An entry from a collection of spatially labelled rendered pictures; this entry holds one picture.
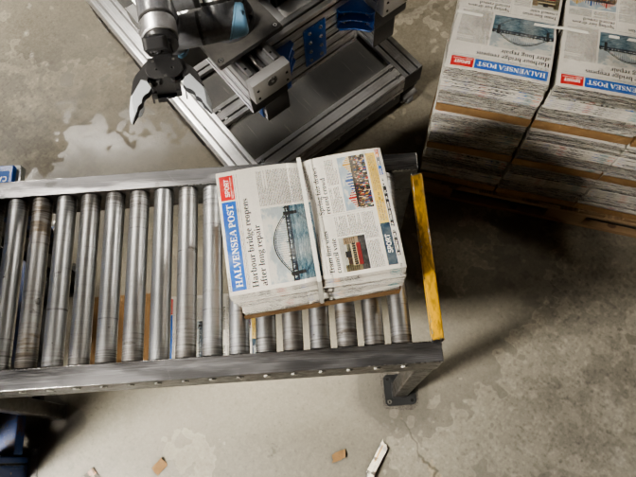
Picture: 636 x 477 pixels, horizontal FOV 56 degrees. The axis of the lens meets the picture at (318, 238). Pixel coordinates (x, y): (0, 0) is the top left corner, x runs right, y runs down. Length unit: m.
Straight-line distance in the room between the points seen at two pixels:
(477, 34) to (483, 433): 1.32
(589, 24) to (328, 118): 0.95
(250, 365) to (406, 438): 0.92
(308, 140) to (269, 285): 1.13
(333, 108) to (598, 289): 1.21
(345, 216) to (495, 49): 0.74
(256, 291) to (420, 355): 0.43
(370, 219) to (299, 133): 1.09
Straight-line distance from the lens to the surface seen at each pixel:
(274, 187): 1.32
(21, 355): 1.63
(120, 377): 1.52
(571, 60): 1.84
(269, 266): 1.25
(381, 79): 2.43
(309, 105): 2.39
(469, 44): 1.80
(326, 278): 1.24
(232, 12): 1.43
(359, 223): 1.27
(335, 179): 1.32
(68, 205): 1.71
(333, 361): 1.43
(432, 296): 1.46
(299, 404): 2.23
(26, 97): 3.01
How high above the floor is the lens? 2.21
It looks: 70 degrees down
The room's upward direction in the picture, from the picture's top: 6 degrees counter-clockwise
